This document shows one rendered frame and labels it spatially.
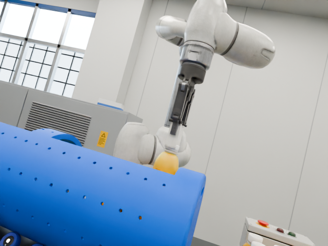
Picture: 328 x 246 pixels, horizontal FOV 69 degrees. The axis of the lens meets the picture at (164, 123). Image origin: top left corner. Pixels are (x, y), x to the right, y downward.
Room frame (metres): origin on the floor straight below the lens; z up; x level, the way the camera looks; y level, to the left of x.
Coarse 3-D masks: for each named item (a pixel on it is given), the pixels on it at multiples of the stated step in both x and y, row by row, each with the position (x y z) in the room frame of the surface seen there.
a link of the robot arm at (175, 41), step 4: (164, 16) 1.08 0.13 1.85; (160, 20) 1.08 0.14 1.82; (184, 20) 1.13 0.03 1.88; (156, 24) 1.12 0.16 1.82; (156, 28) 1.12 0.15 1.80; (156, 32) 1.16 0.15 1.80; (160, 36) 1.13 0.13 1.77; (176, 36) 1.12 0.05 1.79; (168, 40) 1.15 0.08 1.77; (172, 40) 1.14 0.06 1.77; (176, 40) 1.14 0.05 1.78; (180, 40) 1.14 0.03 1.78; (176, 44) 1.18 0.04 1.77
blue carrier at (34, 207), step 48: (0, 144) 0.60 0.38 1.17; (48, 144) 0.60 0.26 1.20; (0, 192) 0.56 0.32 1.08; (48, 192) 0.53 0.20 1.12; (96, 192) 0.51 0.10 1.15; (144, 192) 0.50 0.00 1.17; (192, 192) 0.50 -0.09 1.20; (48, 240) 0.54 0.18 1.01; (96, 240) 0.49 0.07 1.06; (144, 240) 0.46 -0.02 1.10
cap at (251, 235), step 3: (249, 234) 0.69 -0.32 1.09; (252, 234) 0.70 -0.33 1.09; (255, 234) 0.71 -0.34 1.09; (249, 237) 0.69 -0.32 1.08; (252, 237) 0.68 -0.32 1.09; (255, 237) 0.68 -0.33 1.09; (258, 237) 0.69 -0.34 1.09; (261, 237) 0.69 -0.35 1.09; (249, 240) 0.69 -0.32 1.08; (252, 240) 0.68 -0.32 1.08; (255, 240) 0.68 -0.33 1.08; (258, 240) 0.68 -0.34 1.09; (261, 240) 0.68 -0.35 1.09; (261, 243) 0.68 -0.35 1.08
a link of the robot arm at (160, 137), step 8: (176, 80) 1.21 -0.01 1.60; (176, 88) 1.20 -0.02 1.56; (168, 112) 1.22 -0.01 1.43; (168, 120) 1.22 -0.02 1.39; (160, 128) 1.24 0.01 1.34; (168, 128) 1.21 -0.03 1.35; (160, 136) 1.20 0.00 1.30; (184, 136) 1.22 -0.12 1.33; (160, 144) 1.19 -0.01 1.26; (184, 144) 1.22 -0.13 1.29; (160, 152) 1.18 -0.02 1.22; (184, 152) 1.22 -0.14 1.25; (152, 160) 1.19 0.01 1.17; (184, 160) 1.23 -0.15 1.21
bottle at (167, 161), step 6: (168, 150) 0.65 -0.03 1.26; (162, 156) 0.64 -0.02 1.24; (168, 156) 0.64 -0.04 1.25; (174, 156) 0.65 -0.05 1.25; (156, 162) 0.65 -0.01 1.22; (162, 162) 0.64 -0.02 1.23; (168, 162) 0.63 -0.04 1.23; (174, 162) 0.64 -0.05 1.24; (156, 168) 0.64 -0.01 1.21; (162, 168) 0.63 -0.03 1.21; (168, 168) 0.63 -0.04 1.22; (174, 168) 0.64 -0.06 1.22; (174, 174) 0.64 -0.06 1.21
